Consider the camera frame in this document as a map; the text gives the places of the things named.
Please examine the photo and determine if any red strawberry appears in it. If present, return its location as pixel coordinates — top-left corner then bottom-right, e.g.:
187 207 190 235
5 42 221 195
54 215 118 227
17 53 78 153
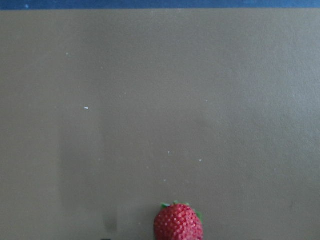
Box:
153 201 204 240

